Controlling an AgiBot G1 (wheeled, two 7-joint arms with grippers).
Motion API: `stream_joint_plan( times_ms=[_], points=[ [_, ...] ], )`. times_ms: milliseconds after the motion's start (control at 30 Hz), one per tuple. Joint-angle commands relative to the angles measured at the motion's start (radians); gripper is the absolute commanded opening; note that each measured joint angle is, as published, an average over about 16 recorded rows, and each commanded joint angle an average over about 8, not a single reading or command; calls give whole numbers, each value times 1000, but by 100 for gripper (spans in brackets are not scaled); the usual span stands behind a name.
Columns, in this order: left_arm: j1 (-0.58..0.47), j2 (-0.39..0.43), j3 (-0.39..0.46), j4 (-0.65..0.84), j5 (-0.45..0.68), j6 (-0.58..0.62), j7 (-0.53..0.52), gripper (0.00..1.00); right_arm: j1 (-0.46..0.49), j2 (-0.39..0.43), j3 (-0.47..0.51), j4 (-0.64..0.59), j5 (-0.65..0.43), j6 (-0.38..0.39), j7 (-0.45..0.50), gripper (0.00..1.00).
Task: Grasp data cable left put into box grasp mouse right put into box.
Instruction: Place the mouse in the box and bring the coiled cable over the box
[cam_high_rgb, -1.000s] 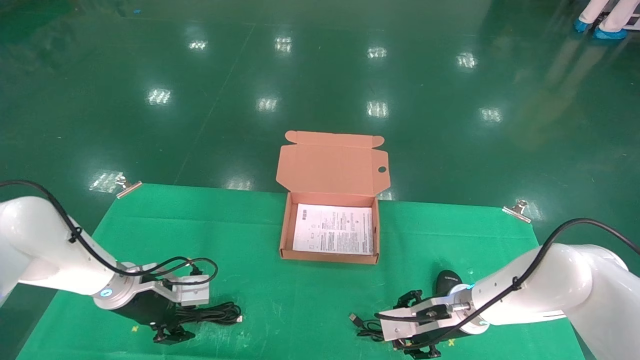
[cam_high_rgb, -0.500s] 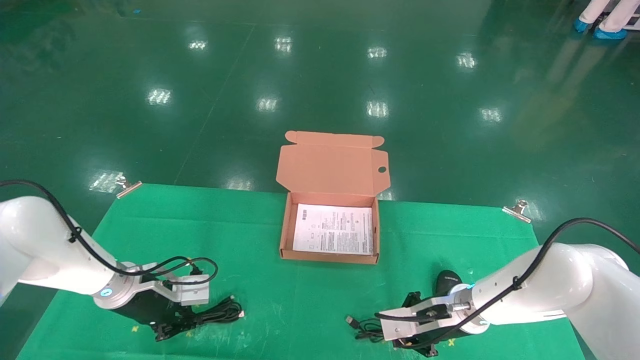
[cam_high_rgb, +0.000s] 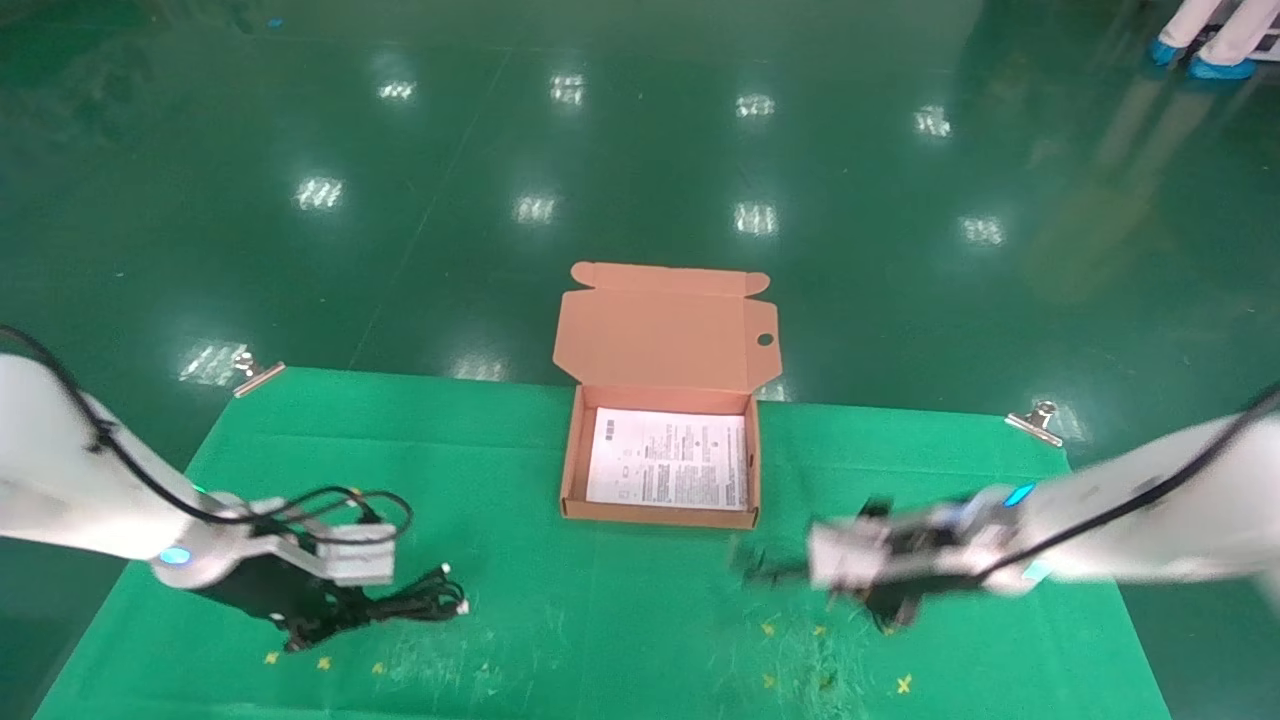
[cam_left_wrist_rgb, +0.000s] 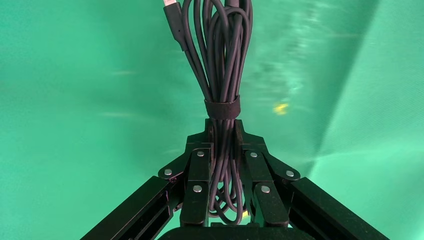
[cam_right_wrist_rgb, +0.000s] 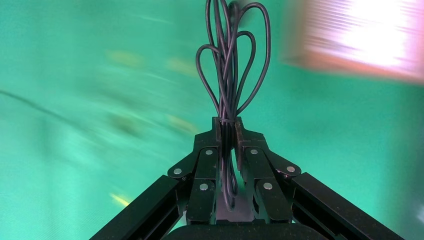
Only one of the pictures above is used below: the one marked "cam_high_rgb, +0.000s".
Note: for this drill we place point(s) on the open brown cardboard box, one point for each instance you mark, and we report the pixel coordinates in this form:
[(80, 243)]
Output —
[(665, 340)]

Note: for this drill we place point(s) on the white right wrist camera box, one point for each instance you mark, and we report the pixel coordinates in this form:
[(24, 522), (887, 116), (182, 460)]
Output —
[(850, 555)]

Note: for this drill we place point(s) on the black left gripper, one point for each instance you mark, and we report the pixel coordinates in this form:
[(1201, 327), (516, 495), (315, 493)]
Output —
[(260, 590)]

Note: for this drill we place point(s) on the silver metal binder clip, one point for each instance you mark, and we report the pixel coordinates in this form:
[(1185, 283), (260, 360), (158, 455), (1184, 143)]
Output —
[(1035, 422), (258, 375)]

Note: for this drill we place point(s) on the white printed instruction sheet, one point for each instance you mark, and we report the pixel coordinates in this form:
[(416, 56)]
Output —
[(668, 458)]

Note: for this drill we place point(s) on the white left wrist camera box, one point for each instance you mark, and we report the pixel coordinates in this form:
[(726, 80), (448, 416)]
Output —
[(355, 560)]

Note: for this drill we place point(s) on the green table cloth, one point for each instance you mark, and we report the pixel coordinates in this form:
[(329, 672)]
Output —
[(600, 620)]

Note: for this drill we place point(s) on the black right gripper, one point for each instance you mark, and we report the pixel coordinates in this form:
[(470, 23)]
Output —
[(925, 585)]

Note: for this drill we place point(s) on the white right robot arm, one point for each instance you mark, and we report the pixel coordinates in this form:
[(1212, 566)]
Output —
[(1150, 520)]

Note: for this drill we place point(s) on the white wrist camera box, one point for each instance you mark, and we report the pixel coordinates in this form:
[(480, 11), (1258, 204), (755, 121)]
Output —
[(355, 560), (850, 555)]

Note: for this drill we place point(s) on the person's feet in blue covers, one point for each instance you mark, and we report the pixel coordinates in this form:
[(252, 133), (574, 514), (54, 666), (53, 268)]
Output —
[(1215, 45)]

